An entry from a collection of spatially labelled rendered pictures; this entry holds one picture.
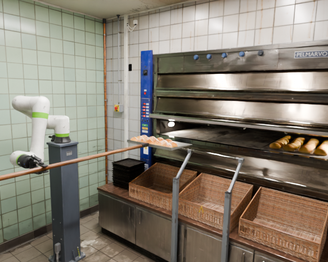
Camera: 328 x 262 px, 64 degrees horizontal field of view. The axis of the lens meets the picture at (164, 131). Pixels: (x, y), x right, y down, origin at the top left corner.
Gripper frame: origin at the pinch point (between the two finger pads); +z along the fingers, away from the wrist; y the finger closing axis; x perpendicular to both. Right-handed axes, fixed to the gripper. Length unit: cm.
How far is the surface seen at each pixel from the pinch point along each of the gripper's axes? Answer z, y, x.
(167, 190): -5, 61, -143
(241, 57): 64, -82, -157
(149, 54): -44, -90, -152
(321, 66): 128, -72, -157
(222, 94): 47, -47, -156
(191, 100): 12, -41, -158
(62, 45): -124, -98, -93
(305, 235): 133, 60, -139
